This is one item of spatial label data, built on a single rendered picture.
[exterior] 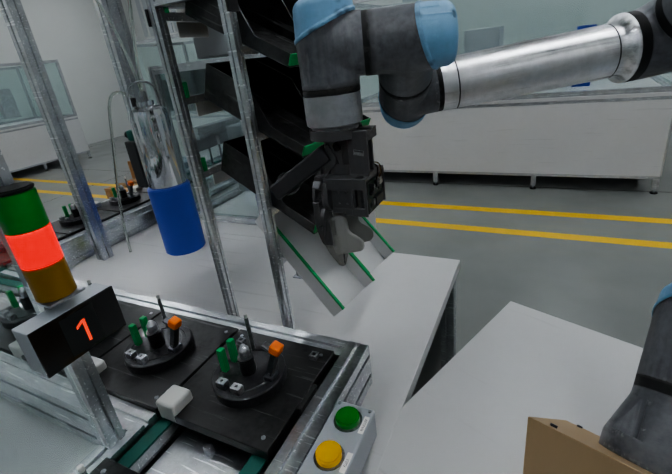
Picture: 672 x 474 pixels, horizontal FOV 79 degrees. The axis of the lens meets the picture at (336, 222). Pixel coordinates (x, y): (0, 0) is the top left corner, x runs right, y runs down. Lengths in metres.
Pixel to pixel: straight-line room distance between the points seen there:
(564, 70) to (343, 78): 0.32
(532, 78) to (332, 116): 0.30
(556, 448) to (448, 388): 0.39
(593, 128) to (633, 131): 0.31
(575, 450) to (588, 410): 0.39
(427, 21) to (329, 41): 0.11
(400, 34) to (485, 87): 0.18
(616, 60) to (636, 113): 3.76
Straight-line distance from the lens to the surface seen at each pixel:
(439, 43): 0.52
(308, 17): 0.52
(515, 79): 0.66
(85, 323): 0.69
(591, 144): 4.50
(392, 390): 0.93
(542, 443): 0.59
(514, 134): 4.48
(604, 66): 0.71
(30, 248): 0.64
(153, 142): 1.59
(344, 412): 0.75
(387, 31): 0.51
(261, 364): 0.84
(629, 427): 0.64
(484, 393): 0.94
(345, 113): 0.52
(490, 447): 0.86
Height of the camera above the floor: 1.52
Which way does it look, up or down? 23 degrees down
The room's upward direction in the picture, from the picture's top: 7 degrees counter-clockwise
